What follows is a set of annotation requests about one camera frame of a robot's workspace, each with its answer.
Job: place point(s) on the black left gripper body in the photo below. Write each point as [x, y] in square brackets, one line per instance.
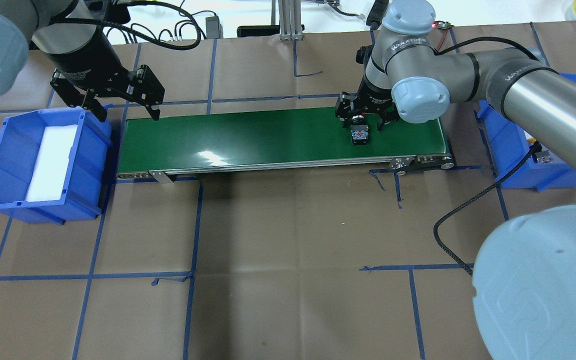
[84, 56]

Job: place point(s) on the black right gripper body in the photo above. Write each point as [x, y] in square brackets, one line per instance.
[374, 94]

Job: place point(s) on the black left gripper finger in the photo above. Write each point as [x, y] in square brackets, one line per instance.
[99, 110]
[154, 112]

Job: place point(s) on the red push button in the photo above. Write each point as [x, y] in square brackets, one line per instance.
[359, 130]

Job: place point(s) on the yellow push button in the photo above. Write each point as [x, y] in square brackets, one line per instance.
[538, 153]

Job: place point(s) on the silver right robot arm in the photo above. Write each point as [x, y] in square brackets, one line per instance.
[524, 275]

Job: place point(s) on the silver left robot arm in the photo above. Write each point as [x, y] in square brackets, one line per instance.
[53, 26]

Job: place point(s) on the green conveyor belt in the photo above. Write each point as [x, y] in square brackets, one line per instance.
[271, 140]

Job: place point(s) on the blue plastic bin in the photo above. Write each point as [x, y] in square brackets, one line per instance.
[530, 117]
[20, 137]

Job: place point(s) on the white foam pad bin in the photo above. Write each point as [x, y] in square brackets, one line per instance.
[53, 159]

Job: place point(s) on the black power adapter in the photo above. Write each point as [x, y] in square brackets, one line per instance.
[213, 27]

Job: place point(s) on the aluminium frame post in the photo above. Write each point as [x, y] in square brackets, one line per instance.
[289, 19]

